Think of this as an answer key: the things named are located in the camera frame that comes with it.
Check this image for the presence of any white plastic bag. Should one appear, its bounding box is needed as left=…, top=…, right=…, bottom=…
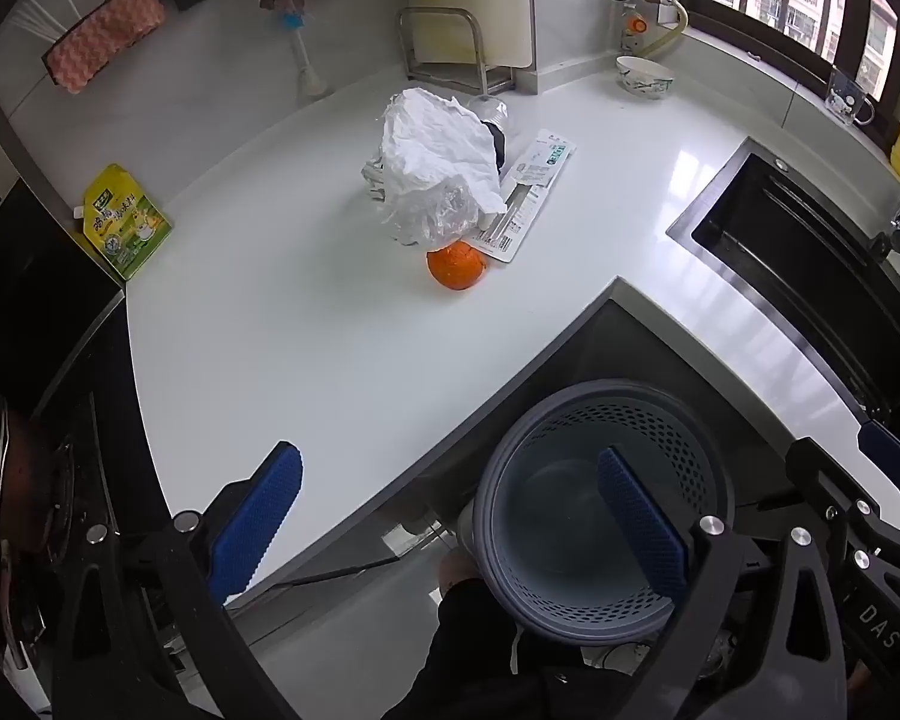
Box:
left=360, top=88, right=509, bottom=250

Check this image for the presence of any metal board rack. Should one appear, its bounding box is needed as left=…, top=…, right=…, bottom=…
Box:
left=397, top=6, right=516, bottom=95

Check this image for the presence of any white blue bottle brush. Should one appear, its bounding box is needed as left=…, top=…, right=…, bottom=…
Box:
left=281, top=9, right=335, bottom=100

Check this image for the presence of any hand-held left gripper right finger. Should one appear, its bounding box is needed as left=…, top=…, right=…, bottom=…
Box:
left=596, top=446, right=850, bottom=720

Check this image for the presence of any glass mug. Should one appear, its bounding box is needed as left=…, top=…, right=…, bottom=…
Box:
left=825, top=67, right=877, bottom=126

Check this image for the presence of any black kitchen sink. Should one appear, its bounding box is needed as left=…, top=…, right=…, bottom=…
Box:
left=666, top=136, right=900, bottom=421

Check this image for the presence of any yellowish gas hose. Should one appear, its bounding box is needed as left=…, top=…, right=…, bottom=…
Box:
left=634, top=0, right=689, bottom=59

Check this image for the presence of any white patterned bowl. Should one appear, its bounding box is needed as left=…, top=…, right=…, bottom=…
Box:
left=616, top=55, right=676, bottom=100

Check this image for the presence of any clear plastic cup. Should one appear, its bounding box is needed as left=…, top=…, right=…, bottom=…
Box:
left=465, top=94, right=512, bottom=166

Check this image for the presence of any yellow green seasoning pouch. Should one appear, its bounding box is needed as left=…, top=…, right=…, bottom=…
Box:
left=73, top=163, right=173, bottom=282

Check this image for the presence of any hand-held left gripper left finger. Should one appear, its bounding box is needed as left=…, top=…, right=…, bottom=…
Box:
left=49, top=441, right=305, bottom=720

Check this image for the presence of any pink wavy dishcloth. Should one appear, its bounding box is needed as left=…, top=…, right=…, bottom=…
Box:
left=43, top=0, right=167, bottom=96

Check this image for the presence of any black stove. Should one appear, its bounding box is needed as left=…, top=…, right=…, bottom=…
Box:
left=0, top=180, right=167, bottom=720

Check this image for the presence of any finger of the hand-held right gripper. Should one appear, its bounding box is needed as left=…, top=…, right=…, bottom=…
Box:
left=784, top=437, right=884, bottom=542
left=857, top=420, right=900, bottom=541

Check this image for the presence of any white plastic wrapper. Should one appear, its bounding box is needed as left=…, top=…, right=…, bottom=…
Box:
left=469, top=129, right=577, bottom=265

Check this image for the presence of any orange fruit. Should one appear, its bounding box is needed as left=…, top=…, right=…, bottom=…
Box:
left=427, top=241, right=488, bottom=292

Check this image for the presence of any person's leg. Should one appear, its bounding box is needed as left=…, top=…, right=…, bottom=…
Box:
left=424, top=562, right=646, bottom=720

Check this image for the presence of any frying pan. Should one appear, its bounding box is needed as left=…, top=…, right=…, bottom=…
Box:
left=0, top=394, right=76, bottom=550

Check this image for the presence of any grey perforated plastic basket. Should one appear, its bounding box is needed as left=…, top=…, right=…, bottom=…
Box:
left=474, top=379, right=737, bottom=647

